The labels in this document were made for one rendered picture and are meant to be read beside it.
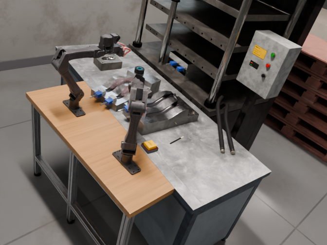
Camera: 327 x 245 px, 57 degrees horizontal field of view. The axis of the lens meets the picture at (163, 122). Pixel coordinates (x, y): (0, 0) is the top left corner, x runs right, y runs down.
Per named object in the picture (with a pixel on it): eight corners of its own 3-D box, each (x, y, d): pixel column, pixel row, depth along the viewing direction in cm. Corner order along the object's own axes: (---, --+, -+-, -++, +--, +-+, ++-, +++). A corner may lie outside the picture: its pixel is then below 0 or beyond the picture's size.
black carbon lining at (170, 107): (146, 120, 203) (149, 108, 198) (134, 107, 212) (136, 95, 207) (185, 111, 223) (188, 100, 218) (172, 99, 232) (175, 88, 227)
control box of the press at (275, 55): (215, 197, 280) (287, 48, 196) (195, 174, 298) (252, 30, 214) (231, 189, 293) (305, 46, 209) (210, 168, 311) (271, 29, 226)
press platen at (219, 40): (227, 53, 232) (230, 47, 229) (149, 3, 296) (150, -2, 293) (282, 47, 274) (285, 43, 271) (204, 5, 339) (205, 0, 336)
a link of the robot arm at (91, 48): (96, 43, 196) (51, 47, 176) (104, 49, 191) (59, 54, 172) (94, 61, 203) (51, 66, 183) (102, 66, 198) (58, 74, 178)
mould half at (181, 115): (141, 135, 200) (145, 119, 192) (122, 113, 215) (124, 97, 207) (196, 120, 229) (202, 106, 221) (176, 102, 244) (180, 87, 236)
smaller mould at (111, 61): (100, 71, 258) (101, 63, 254) (93, 62, 267) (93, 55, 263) (121, 68, 269) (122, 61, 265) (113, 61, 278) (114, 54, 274)
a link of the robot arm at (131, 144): (122, 144, 176) (132, 96, 157) (134, 146, 177) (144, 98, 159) (122, 151, 171) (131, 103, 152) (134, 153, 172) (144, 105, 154)
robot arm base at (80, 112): (71, 90, 211) (62, 92, 206) (86, 105, 201) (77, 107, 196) (71, 99, 215) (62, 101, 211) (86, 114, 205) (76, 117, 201)
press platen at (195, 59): (217, 82, 246) (219, 76, 243) (145, 28, 310) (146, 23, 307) (271, 72, 289) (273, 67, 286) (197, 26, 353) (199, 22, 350)
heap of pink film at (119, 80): (124, 97, 221) (126, 88, 217) (107, 86, 228) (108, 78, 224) (147, 87, 240) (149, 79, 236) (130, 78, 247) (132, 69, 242)
